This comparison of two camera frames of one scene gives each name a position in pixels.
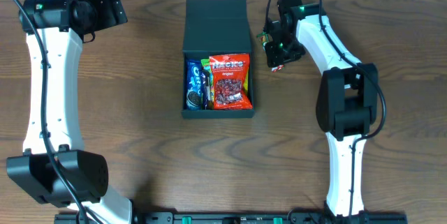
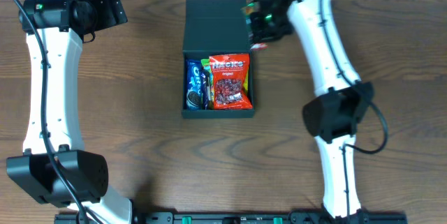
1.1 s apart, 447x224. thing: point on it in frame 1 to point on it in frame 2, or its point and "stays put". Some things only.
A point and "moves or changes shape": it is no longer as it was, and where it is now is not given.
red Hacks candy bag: x=230 y=81 stays put
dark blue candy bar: x=206 y=91 stays put
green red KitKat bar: x=267 y=38 moves or changes shape
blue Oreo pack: x=193 y=85 stays put
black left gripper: x=114 y=8 stays put
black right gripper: x=276 y=54 to x=257 y=21
